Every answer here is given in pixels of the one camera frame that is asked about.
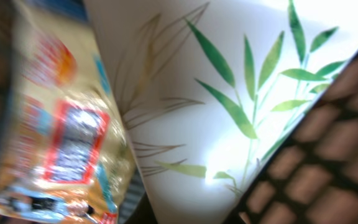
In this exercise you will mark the white bamboo print tube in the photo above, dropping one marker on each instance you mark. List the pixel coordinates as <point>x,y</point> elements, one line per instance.
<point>208,89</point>

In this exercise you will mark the yellow snack bag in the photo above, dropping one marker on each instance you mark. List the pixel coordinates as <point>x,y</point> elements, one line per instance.
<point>65,157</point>

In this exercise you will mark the grey plastic shopping basket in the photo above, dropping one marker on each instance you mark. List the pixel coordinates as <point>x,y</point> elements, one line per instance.
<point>313,177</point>

